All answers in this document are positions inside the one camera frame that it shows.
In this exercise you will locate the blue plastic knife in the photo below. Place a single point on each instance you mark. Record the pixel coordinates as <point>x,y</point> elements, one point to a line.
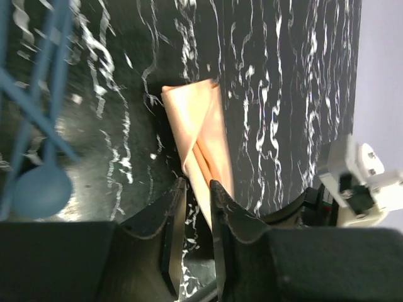
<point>39,94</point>

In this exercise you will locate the blue plastic fork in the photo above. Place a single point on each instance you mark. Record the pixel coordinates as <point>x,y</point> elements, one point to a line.
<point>21,99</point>

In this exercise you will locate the black marble pattern mat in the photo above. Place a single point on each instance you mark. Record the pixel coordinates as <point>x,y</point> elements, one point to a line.
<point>287,71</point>

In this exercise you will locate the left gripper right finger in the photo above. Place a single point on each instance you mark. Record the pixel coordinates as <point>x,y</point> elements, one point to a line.
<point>240,244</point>

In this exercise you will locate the peach cloth napkin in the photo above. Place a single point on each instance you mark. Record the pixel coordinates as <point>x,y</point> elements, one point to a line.
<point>196,118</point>

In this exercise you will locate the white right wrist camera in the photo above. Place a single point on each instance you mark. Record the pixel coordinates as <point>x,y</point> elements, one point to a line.
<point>355,177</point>

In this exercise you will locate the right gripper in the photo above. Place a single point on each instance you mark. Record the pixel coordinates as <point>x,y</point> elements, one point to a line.
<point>313,208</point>

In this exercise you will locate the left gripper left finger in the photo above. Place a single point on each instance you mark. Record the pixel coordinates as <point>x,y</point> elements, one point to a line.
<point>159,231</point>

